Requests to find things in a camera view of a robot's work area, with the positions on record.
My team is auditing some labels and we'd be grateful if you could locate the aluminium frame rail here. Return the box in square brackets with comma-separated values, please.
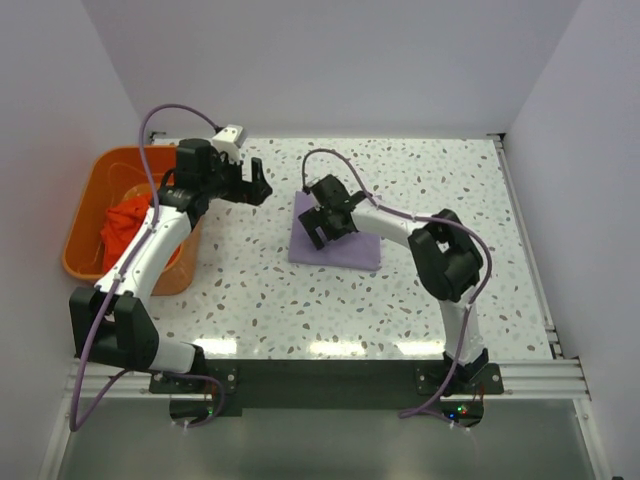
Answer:
[64, 359, 591, 400]

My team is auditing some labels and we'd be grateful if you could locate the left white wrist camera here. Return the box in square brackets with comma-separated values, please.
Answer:
[211, 125, 247, 162]

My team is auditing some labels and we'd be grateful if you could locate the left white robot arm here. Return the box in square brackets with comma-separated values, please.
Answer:
[69, 125, 273, 392]

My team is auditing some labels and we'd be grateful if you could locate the orange t shirt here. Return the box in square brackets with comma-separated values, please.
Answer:
[100, 193, 151, 273]

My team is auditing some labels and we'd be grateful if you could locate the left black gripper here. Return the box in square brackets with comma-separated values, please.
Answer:
[201, 149, 271, 206]

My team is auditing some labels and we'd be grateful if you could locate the purple t shirt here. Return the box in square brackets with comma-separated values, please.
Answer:
[288, 191, 381, 272]

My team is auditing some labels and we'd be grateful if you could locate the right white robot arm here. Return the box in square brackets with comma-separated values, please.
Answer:
[298, 175, 492, 393]

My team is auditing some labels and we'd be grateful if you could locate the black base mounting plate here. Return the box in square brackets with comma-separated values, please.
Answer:
[148, 357, 505, 429]

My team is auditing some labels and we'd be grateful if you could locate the orange plastic bin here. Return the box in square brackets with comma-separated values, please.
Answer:
[62, 146, 201, 296]

